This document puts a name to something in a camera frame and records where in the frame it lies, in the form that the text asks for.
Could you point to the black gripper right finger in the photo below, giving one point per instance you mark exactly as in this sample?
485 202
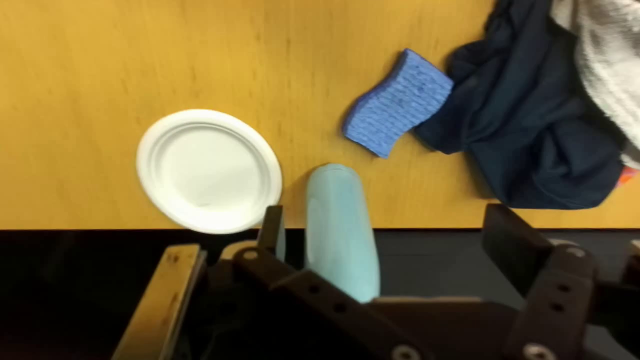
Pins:
515 247

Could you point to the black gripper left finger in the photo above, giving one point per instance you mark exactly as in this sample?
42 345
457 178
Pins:
273 233

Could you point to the light blue cup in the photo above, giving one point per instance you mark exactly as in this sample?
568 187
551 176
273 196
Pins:
341 242

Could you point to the white paper plate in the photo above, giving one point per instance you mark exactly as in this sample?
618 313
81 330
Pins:
209 171

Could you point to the navy blue cloth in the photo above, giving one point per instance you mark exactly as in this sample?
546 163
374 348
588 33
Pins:
522 116

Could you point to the blue sponge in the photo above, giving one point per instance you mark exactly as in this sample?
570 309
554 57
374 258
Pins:
411 94

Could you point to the large white pink cloth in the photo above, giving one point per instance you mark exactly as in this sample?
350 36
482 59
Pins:
609 60

